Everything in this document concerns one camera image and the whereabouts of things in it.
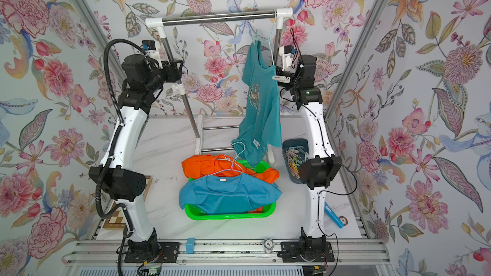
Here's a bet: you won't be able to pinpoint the dark teal clothespin bin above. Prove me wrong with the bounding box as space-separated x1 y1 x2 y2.
282 138 309 184

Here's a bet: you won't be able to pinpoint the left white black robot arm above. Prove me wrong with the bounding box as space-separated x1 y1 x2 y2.
89 39 182 259

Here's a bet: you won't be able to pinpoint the teal embroidered t-shirt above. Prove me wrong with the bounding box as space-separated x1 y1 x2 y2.
232 42 282 166

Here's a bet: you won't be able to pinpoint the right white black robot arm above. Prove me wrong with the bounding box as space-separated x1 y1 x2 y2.
276 29 353 254

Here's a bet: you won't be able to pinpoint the bright green plastic tray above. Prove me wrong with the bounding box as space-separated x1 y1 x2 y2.
179 155 282 221

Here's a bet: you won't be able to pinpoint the light blue wire hanger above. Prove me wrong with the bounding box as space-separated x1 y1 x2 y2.
203 156 245 177

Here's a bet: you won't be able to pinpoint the blue toy microphone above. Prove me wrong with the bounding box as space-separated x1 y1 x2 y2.
324 203 345 228

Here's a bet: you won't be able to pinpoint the orange garment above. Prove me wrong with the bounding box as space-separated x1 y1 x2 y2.
182 155 280 183

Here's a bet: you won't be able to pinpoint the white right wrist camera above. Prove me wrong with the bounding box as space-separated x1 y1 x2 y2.
278 45 297 71

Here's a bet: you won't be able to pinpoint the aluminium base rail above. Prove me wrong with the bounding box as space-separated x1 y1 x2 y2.
61 239 395 275

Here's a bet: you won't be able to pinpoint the wooden chessboard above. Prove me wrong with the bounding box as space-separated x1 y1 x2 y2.
102 176 153 230

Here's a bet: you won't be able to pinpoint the metal clothes rack white joints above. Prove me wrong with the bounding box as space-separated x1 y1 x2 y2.
145 7 294 164

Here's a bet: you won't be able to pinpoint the blue garment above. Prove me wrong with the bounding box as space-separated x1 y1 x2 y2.
179 174 282 215

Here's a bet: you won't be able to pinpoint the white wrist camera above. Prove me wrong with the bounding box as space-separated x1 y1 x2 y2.
141 40 161 62
278 45 297 71

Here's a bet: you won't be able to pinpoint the mint green clothespin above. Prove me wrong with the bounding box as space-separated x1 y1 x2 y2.
251 32 260 43

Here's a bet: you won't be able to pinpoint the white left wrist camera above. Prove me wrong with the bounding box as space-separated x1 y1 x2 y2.
141 40 161 62

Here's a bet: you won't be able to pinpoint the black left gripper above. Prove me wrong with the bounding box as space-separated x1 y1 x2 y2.
142 59 182 96

